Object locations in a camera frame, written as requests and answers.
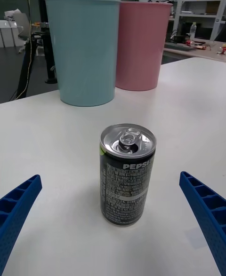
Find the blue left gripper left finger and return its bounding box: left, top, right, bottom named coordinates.
left=0, top=174, right=43, bottom=276

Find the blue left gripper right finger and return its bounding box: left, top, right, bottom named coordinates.
left=179, top=171, right=226, bottom=276

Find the black drink can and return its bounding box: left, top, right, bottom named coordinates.
left=99, top=123, right=157, bottom=227

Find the pale desk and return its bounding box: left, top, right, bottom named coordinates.
left=162, top=38, right=226, bottom=63

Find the pale blue plastic bin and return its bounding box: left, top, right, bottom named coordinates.
left=43, top=0, right=121, bottom=107

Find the black keyboard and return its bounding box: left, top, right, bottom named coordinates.
left=164, top=42, right=197, bottom=52

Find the pink plastic bin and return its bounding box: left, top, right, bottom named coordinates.
left=115, top=1, right=173, bottom=92

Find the clear plastic bottle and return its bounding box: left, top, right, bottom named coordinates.
left=189, top=22, right=197, bottom=41

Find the grey office chair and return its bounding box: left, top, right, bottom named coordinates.
left=4, top=12, right=32, bottom=55

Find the black tripod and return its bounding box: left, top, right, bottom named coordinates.
left=14, top=0, right=58, bottom=100

